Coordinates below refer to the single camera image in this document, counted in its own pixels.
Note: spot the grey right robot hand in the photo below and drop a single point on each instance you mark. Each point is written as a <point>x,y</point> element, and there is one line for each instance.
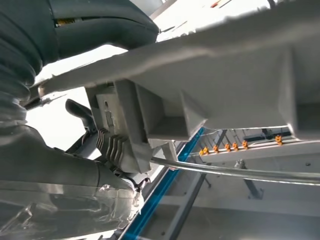
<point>50,192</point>

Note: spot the orange rail clip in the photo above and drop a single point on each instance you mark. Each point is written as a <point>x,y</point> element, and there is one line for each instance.
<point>227,147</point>
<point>235,146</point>
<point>244,144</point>
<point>278,139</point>
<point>206,150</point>
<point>216,148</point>
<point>201,152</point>

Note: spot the blue overhead band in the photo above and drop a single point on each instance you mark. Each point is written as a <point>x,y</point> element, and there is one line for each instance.
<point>160,192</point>

